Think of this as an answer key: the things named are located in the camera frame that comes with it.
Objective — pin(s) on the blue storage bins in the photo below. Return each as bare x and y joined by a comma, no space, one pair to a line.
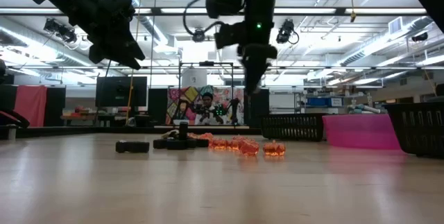
319,102

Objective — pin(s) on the red cloth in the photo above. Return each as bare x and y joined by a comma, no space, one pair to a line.
31,106

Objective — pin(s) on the person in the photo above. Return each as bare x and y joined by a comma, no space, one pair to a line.
208,111

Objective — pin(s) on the black partition panel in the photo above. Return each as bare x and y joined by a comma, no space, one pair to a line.
256,111
157,106
7,95
55,106

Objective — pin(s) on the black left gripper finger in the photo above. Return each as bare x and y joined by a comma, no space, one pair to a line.
107,54
133,49

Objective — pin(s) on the black background rig frame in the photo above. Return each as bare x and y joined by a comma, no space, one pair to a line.
206,63

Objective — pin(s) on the black slotted plastic basket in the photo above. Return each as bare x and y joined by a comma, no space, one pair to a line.
291,127
416,130

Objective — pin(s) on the black overhead light beam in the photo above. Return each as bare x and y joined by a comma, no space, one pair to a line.
156,10

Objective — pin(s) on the white board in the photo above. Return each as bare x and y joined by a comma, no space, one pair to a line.
281,102

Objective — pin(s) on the white ceiling vent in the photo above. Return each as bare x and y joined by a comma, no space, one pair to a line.
395,25

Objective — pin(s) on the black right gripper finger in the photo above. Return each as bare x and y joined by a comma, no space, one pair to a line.
245,69
258,73

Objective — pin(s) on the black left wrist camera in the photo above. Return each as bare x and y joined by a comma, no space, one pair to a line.
119,3

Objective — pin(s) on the yellow pole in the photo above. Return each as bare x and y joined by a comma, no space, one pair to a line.
131,92

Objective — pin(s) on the black overhead camera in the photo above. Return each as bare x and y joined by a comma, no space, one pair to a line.
198,36

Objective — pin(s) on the black metal table frame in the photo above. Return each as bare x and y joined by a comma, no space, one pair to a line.
104,131

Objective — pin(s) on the white container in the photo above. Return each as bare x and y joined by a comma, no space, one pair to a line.
194,78

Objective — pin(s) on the cluttered background table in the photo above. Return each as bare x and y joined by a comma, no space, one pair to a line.
79,116

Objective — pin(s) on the pink plastic bowl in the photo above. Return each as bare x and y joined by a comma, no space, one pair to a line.
360,132

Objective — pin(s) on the small pale plastic skull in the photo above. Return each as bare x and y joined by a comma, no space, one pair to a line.
170,134

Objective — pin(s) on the white pipe object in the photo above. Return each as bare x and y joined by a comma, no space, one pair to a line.
367,109

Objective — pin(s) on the colourful patterned backdrop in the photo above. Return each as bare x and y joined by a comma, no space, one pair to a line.
184,95

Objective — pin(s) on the small orange plastic pumpkin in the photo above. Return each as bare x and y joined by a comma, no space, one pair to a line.
274,148
194,136
239,137
233,144
207,136
219,144
249,148

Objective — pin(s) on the black block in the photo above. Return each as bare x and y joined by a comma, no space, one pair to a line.
133,147

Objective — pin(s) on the black monitor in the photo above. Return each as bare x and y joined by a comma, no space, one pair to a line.
121,92

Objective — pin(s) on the black slanted rod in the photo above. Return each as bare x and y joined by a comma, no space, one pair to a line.
17,117

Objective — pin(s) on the black ceiling speaker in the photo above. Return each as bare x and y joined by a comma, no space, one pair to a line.
419,37

